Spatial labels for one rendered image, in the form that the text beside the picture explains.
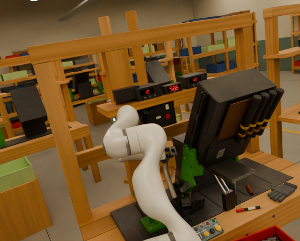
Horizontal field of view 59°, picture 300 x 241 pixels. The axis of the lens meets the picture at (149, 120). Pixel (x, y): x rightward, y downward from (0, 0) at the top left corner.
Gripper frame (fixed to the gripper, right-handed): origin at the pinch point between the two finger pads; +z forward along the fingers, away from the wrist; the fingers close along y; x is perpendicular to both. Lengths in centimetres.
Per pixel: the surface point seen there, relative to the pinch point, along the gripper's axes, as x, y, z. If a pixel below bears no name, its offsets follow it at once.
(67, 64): 630, 701, 101
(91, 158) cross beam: 35, 14, -35
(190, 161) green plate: -5.9, -8.8, 7.5
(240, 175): -20.0, -23.5, 24.8
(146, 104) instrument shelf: -8.1, 27.3, -12.6
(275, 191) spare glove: -11, -31, 57
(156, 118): -1.4, 22.0, -3.7
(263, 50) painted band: 320, 632, 817
